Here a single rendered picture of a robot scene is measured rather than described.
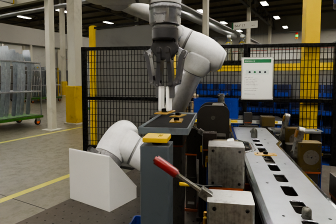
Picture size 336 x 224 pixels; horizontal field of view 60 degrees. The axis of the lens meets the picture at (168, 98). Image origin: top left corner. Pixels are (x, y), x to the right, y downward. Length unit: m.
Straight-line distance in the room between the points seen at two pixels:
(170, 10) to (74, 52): 7.97
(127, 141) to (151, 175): 0.81
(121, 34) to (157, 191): 3.18
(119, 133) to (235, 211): 1.00
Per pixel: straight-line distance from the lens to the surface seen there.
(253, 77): 2.20
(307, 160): 1.30
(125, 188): 1.47
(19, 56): 9.15
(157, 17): 0.81
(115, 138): 1.50
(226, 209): 0.61
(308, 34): 2.33
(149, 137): 0.69
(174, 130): 0.78
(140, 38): 3.60
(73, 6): 8.93
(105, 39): 3.93
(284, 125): 1.63
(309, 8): 2.37
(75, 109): 8.66
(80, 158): 1.49
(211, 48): 1.32
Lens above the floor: 1.30
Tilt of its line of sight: 4 degrees down
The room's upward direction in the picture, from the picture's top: straight up
